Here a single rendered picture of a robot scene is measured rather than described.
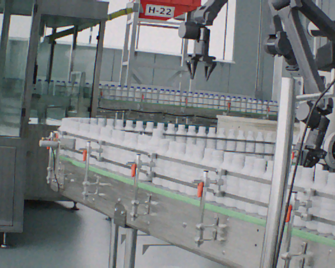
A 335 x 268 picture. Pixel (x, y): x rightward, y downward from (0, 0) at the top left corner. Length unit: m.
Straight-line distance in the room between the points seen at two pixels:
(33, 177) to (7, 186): 2.11
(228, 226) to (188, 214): 0.24
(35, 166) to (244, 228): 5.75
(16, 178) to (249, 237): 3.75
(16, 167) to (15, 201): 0.27
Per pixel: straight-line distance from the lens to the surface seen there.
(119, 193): 2.95
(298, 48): 2.44
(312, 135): 2.37
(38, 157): 7.85
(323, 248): 1.94
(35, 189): 7.88
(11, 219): 5.82
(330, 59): 1.38
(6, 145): 5.73
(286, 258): 1.97
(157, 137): 2.79
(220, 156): 2.44
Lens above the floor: 1.33
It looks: 3 degrees down
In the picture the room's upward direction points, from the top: 5 degrees clockwise
